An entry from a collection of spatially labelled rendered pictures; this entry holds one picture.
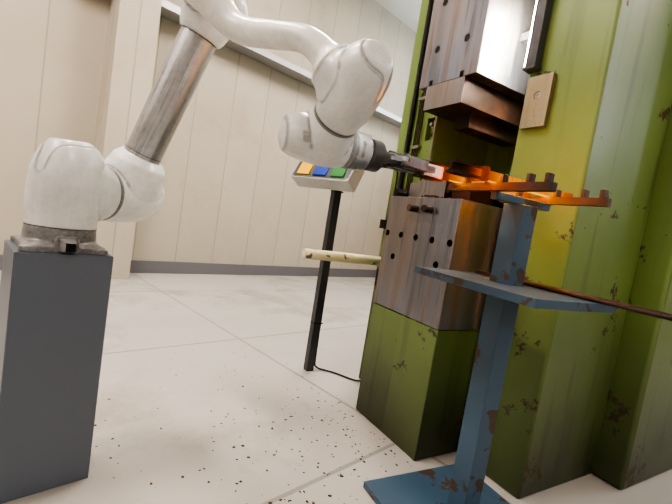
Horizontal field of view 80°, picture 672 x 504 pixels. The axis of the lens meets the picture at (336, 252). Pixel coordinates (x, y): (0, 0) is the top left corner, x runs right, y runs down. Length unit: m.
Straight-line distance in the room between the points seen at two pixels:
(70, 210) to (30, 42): 2.99
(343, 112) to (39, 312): 0.83
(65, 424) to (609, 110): 1.73
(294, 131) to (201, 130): 3.54
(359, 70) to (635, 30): 1.05
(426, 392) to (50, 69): 3.58
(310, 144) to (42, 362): 0.81
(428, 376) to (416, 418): 0.16
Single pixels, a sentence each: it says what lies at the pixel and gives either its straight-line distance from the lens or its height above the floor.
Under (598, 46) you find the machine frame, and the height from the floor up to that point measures 1.41.
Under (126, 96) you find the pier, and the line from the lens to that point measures 3.83.
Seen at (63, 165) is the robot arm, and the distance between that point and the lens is 1.15.
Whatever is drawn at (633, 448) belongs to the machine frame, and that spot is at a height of 0.16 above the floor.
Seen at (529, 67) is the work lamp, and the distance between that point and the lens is 1.59.
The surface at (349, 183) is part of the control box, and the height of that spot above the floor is 0.95.
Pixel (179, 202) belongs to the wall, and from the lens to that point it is 4.26.
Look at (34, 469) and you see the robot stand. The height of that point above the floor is 0.07.
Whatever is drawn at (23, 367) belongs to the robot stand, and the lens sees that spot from 1.20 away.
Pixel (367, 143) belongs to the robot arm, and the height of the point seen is 0.96.
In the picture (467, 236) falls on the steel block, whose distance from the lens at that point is 1.42.
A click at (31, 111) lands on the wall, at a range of 3.97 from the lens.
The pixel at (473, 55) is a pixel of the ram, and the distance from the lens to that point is 1.64.
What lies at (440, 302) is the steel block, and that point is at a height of 0.56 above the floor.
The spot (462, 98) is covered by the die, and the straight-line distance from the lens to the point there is 1.61.
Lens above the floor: 0.78
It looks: 4 degrees down
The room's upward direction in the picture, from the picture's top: 9 degrees clockwise
